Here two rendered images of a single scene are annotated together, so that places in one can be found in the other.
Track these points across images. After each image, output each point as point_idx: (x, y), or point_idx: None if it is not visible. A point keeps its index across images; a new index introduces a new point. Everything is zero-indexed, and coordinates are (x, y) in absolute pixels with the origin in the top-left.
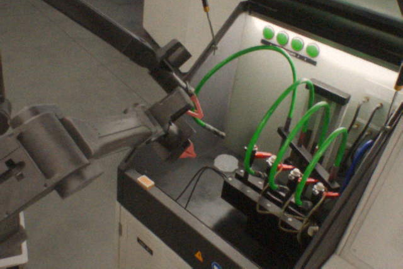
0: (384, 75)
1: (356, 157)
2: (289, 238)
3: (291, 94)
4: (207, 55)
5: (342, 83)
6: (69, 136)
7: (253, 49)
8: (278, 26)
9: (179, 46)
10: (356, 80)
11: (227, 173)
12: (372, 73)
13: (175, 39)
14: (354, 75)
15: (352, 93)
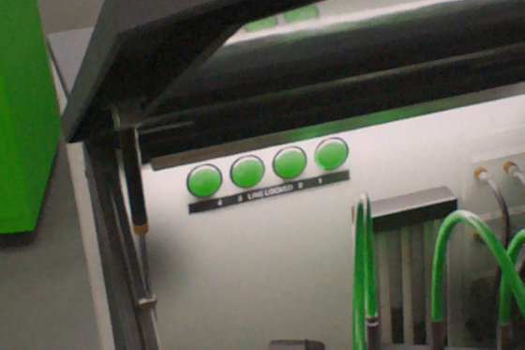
0: (493, 111)
1: None
2: None
3: (313, 269)
4: (152, 333)
5: (419, 175)
6: None
7: (365, 232)
8: (241, 152)
9: (307, 348)
10: (443, 154)
11: None
12: (471, 121)
13: (278, 342)
14: (438, 146)
15: (445, 181)
